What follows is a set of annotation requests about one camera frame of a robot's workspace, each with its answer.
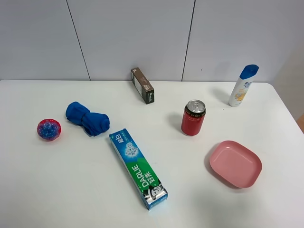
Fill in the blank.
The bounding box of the red soda can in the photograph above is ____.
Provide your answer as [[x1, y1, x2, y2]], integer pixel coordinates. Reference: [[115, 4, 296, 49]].
[[181, 99, 206, 136]]

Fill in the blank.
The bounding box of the brown rectangular carton box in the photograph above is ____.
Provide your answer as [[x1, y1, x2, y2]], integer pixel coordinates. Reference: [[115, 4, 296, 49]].
[[131, 67, 155, 104]]

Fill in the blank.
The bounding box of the multicolour dimpled rubber ball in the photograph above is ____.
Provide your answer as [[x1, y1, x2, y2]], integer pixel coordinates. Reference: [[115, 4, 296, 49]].
[[37, 119, 61, 141]]

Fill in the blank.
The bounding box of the pink plastic dish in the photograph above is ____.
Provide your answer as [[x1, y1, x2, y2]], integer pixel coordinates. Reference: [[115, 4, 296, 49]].
[[209, 140, 262, 189]]

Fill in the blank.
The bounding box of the Darlie toothpaste box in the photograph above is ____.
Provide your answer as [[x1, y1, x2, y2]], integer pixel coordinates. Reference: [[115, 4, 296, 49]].
[[109, 128, 168, 210]]

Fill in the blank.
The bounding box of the white blue shampoo bottle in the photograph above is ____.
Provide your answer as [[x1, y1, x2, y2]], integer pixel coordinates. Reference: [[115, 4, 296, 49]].
[[228, 64, 259, 107]]

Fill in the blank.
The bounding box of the blue rolled cloth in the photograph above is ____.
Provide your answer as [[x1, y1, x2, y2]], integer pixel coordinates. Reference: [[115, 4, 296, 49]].
[[66, 102, 110, 136]]

